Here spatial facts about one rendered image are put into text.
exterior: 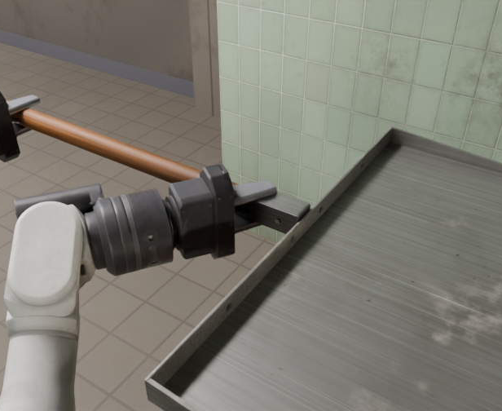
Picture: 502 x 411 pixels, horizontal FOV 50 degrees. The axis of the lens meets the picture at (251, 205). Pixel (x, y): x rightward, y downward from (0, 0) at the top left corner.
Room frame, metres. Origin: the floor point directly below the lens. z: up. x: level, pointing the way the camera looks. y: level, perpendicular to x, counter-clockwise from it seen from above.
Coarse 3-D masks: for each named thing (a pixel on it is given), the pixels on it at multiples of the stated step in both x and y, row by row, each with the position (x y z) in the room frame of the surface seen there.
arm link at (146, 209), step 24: (216, 168) 0.53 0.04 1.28; (144, 192) 0.50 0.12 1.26; (192, 192) 0.50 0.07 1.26; (216, 192) 0.50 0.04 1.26; (144, 216) 0.47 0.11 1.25; (168, 216) 0.48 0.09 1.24; (192, 216) 0.48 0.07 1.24; (216, 216) 0.49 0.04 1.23; (144, 240) 0.45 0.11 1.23; (168, 240) 0.46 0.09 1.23; (192, 240) 0.48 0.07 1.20; (216, 240) 0.49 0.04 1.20; (144, 264) 0.45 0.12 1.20
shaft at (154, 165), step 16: (32, 112) 0.77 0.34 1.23; (32, 128) 0.75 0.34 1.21; (48, 128) 0.73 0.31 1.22; (64, 128) 0.72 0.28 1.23; (80, 128) 0.71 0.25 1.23; (80, 144) 0.69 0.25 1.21; (96, 144) 0.68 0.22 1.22; (112, 144) 0.67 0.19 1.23; (128, 144) 0.67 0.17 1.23; (112, 160) 0.66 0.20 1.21; (128, 160) 0.64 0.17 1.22; (144, 160) 0.63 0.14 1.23; (160, 160) 0.62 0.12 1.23; (160, 176) 0.61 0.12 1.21; (176, 176) 0.59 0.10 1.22; (192, 176) 0.59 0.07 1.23
